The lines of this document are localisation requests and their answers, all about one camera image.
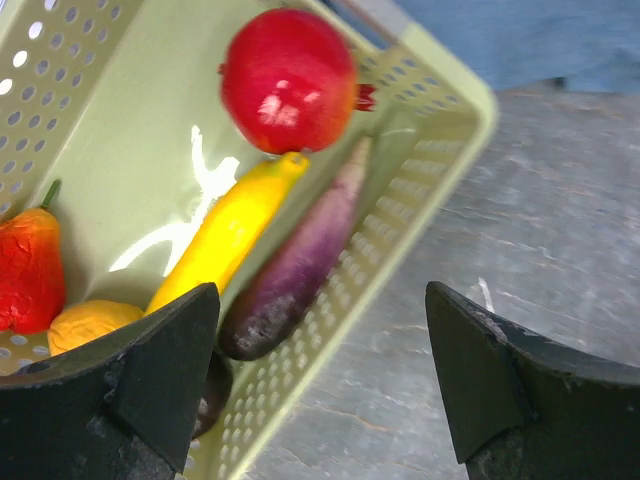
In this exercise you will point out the yellow banana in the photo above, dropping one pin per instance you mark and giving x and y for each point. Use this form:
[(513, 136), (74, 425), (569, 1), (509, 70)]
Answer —
[(231, 228)]

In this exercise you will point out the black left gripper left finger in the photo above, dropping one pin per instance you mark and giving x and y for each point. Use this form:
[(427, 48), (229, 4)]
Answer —
[(120, 407)]

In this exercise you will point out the blue cloth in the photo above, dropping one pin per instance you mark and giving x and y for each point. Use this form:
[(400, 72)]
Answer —
[(592, 46)]

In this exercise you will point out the red apple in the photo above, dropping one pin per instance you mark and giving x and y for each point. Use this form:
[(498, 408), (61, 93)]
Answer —
[(289, 82)]

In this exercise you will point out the small orange fruit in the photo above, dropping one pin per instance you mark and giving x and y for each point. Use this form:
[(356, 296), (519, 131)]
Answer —
[(85, 322)]

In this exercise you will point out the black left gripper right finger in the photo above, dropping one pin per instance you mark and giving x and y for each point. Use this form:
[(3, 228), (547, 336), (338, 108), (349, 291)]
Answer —
[(520, 405)]

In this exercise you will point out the pale green perforated basket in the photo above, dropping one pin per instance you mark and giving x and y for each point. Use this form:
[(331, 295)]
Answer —
[(119, 100)]

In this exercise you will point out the red pepper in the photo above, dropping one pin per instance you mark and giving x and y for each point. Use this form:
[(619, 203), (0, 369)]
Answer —
[(33, 290)]

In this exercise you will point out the dark purple fruit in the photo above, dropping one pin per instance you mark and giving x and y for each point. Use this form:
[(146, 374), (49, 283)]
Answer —
[(216, 392)]

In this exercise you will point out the purple eggplant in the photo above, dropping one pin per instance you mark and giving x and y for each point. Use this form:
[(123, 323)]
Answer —
[(272, 305)]

